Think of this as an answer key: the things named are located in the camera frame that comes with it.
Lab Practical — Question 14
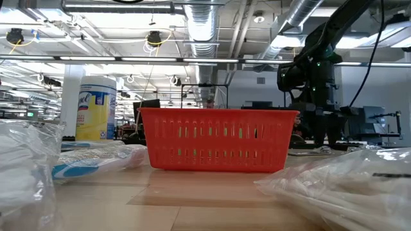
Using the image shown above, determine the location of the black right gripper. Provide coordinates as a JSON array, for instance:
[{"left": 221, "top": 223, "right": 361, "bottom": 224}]
[{"left": 288, "top": 92, "right": 359, "bottom": 145}]

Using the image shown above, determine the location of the vanity pack swab bag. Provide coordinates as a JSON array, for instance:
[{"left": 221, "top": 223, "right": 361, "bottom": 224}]
[
  {"left": 254, "top": 147, "right": 411, "bottom": 231},
  {"left": 0, "top": 118, "right": 65, "bottom": 231}
]

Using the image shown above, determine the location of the red plastic basket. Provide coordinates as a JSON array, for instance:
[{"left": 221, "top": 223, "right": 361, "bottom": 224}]
[{"left": 137, "top": 107, "right": 301, "bottom": 174}]

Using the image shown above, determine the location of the dark monitor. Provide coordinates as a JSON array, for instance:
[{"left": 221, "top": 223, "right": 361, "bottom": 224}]
[{"left": 132, "top": 98, "right": 161, "bottom": 135}]

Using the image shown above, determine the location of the long ceiling light strip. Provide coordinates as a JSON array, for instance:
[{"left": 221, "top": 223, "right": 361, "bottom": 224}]
[{"left": 0, "top": 55, "right": 411, "bottom": 67}]

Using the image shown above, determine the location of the white yellow wipes canister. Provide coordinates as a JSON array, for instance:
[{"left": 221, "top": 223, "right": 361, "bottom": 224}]
[{"left": 75, "top": 75, "right": 118, "bottom": 142}]

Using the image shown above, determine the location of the white pillar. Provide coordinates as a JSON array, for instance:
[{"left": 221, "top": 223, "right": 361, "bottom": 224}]
[{"left": 60, "top": 64, "right": 87, "bottom": 137}]

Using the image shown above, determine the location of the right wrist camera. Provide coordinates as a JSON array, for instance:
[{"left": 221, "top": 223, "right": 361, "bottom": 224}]
[{"left": 277, "top": 62, "right": 300, "bottom": 93}]

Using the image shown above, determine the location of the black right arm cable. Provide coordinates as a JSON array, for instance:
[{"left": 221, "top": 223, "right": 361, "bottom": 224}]
[{"left": 348, "top": 0, "right": 386, "bottom": 108}]

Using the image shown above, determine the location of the slanted silver ventilation duct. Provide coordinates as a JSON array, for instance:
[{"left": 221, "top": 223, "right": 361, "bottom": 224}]
[{"left": 253, "top": 0, "right": 325, "bottom": 73}]

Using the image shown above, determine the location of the black stand frame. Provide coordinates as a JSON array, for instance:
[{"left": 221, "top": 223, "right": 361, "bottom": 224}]
[{"left": 180, "top": 83, "right": 229, "bottom": 110}]

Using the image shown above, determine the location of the wide silver ventilation duct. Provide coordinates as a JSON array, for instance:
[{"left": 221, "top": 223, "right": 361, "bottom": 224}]
[{"left": 184, "top": 0, "right": 221, "bottom": 108}]

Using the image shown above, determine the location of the black ceiling cable reel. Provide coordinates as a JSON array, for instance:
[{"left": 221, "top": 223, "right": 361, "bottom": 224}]
[
  {"left": 5, "top": 27, "right": 26, "bottom": 46},
  {"left": 146, "top": 30, "right": 163, "bottom": 47}
]

